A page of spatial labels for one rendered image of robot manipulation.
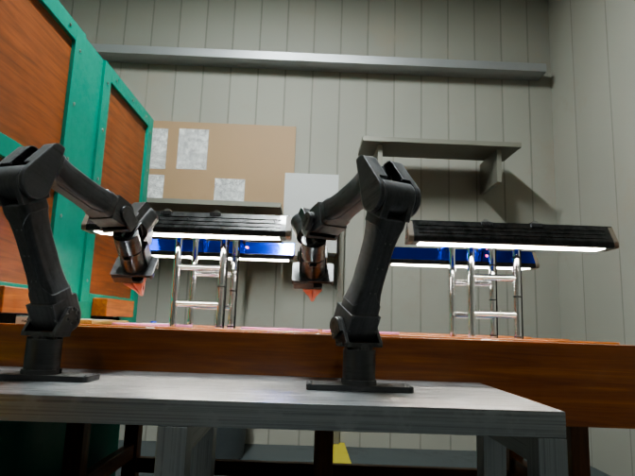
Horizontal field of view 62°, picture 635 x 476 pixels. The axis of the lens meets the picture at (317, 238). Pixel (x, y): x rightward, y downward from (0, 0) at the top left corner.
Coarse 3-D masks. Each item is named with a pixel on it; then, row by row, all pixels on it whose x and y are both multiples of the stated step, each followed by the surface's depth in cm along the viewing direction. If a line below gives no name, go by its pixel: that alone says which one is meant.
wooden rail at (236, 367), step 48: (0, 336) 121; (96, 336) 121; (144, 336) 121; (192, 336) 122; (240, 336) 122; (288, 336) 122; (384, 336) 126; (528, 384) 120; (576, 384) 120; (624, 384) 120
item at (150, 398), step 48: (0, 384) 89; (48, 384) 91; (96, 384) 93; (144, 384) 96; (192, 384) 98; (240, 384) 101; (288, 384) 103; (432, 384) 112; (480, 384) 116; (384, 432) 80; (432, 432) 80; (480, 432) 80; (528, 432) 80
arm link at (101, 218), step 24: (48, 144) 98; (24, 168) 92; (48, 168) 96; (72, 168) 104; (24, 192) 92; (48, 192) 96; (72, 192) 105; (96, 192) 110; (96, 216) 114; (120, 216) 116
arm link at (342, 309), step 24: (408, 192) 95; (384, 216) 94; (408, 216) 96; (384, 240) 96; (360, 264) 100; (384, 264) 98; (360, 288) 99; (336, 312) 104; (360, 312) 100; (360, 336) 101
